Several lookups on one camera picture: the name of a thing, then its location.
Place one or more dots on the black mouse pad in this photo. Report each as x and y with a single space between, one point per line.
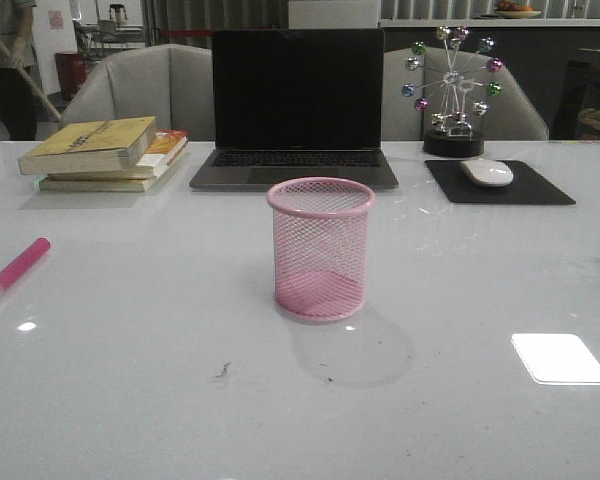
528 187

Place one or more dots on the red trash bin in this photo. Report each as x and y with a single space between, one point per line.
71 72

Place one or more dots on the grey armchair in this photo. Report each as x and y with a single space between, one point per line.
170 82
497 107

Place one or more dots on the fruit bowl on counter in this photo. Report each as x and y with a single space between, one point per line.
513 10

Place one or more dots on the pink marker pen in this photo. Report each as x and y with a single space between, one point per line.
22 263

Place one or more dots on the person with broom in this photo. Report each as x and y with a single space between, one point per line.
17 106

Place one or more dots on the pink mesh pen holder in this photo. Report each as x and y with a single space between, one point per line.
320 238

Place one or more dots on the yellow top book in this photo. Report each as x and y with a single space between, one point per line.
107 145

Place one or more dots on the grey left armchair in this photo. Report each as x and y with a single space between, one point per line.
170 82

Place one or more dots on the grey right armchair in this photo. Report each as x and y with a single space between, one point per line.
497 107

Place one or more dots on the pale bottom book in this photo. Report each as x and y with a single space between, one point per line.
126 186

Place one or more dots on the white computer mouse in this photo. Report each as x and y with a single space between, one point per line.
487 173

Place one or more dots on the orange middle book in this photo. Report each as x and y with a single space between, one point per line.
162 150

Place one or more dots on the ferris wheel desk ornament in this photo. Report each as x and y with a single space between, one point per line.
451 134

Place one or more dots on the grey laptop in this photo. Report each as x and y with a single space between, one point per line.
293 103

